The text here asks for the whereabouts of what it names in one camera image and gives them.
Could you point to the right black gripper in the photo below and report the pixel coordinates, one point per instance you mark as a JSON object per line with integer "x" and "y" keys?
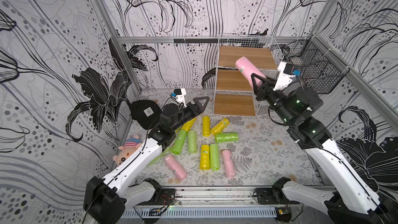
{"x": 264, "y": 88}

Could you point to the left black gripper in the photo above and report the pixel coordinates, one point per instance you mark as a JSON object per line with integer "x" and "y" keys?
{"x": 196, "y": 111}

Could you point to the pink roll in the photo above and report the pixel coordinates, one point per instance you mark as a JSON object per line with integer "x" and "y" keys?
{"x": 247, "y": 69}
{"x": 228, "y": 163}
{"x": 179, "y": 172}

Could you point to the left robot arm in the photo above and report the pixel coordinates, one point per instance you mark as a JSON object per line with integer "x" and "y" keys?
{"x": 107, "y": 198}

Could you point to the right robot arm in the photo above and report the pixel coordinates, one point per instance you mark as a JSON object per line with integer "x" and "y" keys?
{"x": 353, "y": 201}

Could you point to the green roll near left arm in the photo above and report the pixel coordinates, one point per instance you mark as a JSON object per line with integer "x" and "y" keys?
{"x": 160, "y": 157}

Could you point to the yellow roll upright middle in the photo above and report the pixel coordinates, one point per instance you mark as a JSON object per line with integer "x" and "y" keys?
{"x": 206, "y": 126}

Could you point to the yellow roll with label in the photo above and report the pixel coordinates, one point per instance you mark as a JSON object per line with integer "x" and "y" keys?
{"x": 220, "y": 126}

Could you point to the green roll lying sideways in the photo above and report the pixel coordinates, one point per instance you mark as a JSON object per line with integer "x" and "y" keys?
{"x": 226, "y": 137}

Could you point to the pale green roll middle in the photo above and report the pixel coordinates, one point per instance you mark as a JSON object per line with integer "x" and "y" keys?
{"x": 192, "y": 142}

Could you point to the green roll dark left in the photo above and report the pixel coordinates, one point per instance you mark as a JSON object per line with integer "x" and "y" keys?
{"x": 179, "y": 142}

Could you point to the green roll front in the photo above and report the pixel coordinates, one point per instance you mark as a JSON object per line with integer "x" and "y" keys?
{"x": 214, "y": 157}

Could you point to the black cap with label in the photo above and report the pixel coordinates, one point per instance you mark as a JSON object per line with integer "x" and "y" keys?
{"x": 145, "y": 112}

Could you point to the yellow roll front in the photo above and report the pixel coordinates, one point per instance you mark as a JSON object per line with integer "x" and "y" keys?
{"x": 205, "y": 157}

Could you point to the pink plush toy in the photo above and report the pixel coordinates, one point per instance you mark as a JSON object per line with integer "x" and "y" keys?
{"x": 130, "y": 146}

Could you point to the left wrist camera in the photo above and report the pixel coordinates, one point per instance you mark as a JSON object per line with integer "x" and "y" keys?
{"x": 179, "y": 97}

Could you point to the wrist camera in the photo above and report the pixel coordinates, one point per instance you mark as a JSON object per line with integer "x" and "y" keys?
{"x": 179, "y": 97}
{"x": 287, "y": 72}

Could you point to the white wire three-tier shelf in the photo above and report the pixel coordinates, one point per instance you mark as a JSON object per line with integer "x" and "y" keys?
{"x": 233, "y": 94}

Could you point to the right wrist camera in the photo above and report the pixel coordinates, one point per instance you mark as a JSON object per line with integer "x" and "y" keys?
{"x": 287, "y": 72}

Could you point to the black wire wall basket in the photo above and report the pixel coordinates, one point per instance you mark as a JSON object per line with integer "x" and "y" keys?
{"x": 316, "y": 70}

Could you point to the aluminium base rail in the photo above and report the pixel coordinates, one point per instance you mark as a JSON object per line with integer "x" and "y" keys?
{"x": 201, "y": 196}

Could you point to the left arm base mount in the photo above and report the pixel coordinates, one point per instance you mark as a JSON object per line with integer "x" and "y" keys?
{"x": 160, "y": 195}

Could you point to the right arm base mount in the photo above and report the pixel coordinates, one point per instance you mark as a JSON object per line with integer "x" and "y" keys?
{"x": 269, "y": 196}

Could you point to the white slotted cable duct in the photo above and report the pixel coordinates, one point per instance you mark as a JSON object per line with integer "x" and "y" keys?
{"x": 204, "y": 212}

